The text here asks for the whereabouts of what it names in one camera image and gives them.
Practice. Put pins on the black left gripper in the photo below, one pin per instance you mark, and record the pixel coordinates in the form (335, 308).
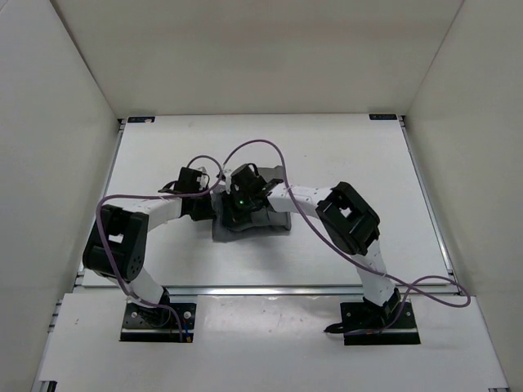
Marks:
(207, 213)

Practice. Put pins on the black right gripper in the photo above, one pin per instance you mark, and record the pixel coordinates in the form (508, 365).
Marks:
(231, 216)

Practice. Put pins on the grey pleated skirt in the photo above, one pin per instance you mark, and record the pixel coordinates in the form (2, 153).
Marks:
(279, 223)

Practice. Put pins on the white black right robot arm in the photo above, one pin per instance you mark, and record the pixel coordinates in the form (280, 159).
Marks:
(351, 224)

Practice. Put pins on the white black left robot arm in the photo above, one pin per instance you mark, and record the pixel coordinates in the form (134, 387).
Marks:
(116, 246)

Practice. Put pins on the blue label left corner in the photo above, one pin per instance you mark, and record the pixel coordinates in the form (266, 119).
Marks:
(141, 119)

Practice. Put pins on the blue label corner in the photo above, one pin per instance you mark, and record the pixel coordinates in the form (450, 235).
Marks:
(141, 119)
(383, 117)

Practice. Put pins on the blue label right corner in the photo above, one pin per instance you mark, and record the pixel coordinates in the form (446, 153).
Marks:
(383, 117)

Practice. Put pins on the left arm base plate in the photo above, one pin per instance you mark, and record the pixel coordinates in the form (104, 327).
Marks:
(142, 324)

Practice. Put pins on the aluminium table front rail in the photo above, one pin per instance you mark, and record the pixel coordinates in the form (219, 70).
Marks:
(265, 291)

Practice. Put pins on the aluminium table right rail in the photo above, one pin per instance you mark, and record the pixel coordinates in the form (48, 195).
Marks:
(427, 199)

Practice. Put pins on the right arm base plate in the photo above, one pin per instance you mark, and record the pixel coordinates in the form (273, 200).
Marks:
(359, 326)

